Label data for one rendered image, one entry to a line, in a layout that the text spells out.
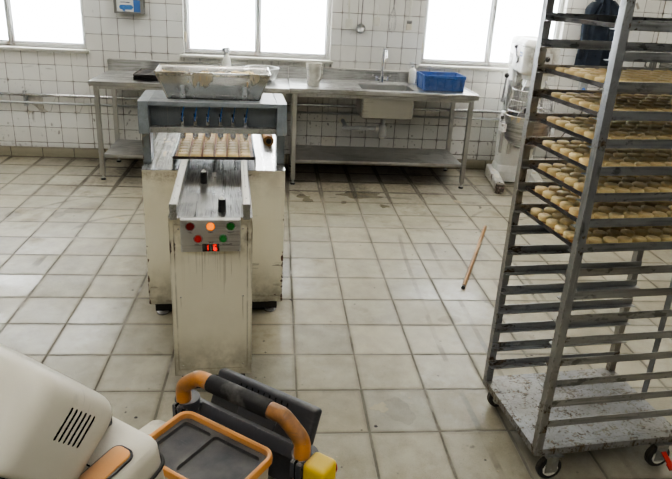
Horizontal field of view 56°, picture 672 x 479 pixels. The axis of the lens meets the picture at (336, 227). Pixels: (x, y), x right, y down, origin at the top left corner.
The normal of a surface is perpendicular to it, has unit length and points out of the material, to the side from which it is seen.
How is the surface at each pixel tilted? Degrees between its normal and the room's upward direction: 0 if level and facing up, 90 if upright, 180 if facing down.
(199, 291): 90
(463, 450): 0
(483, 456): 0
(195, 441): 1
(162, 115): 90
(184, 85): 115
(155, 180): 90
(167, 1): 90
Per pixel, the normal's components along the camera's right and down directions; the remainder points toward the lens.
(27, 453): 0.85, 0.22
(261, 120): 0.15, 0.36
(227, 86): 0.11, 0.72
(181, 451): 0.05, -0.93
